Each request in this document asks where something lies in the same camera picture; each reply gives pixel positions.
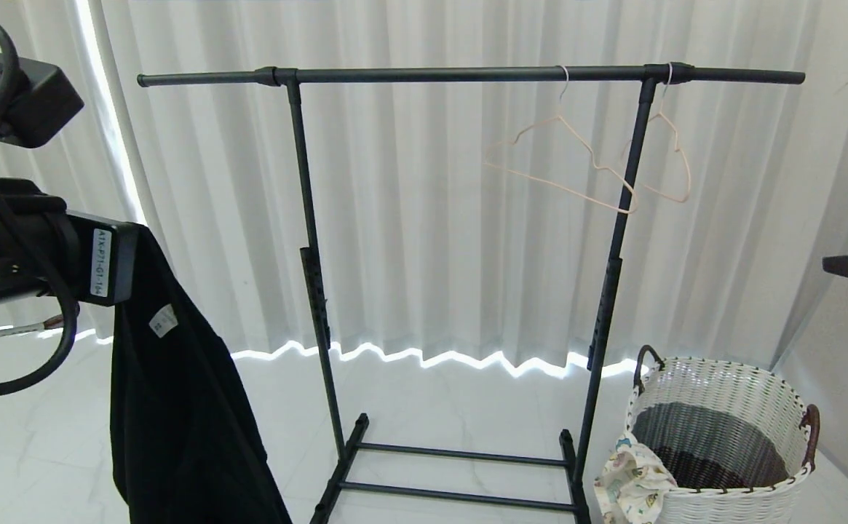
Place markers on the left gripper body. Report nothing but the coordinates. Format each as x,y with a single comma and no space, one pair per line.
121,262

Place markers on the black garment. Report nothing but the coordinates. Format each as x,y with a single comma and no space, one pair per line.
176,407

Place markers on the pink clothes hanger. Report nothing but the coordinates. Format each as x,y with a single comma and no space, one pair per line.
662,113
559,116

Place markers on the white laundry basket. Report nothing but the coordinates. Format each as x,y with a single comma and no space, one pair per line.
715,386

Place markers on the black clothes rack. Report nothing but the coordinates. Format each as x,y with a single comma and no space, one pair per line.
431,74

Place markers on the white curtain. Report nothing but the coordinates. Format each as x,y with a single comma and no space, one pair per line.
431,218

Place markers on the cream printed garment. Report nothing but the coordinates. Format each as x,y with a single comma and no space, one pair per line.
631,480

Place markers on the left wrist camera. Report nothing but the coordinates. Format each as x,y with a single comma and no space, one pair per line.
38,102

